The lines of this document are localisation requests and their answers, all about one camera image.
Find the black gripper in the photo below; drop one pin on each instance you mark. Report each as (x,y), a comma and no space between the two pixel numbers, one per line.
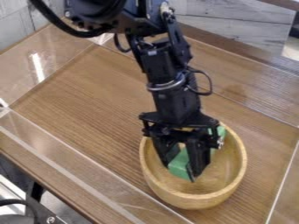
(177,120)

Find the green rectangular block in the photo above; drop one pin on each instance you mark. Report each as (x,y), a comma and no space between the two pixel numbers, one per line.
(212,137)

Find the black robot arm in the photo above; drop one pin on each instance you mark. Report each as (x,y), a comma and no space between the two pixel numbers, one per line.
(148,24)

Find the brown wooden bowl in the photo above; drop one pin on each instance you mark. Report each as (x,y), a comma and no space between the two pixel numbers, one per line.
(212,187)

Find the clear acrylic front wall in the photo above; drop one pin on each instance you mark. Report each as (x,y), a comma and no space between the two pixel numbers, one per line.
(83,183)

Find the black table leg bracket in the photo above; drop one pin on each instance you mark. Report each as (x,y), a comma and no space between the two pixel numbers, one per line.
(44,215)

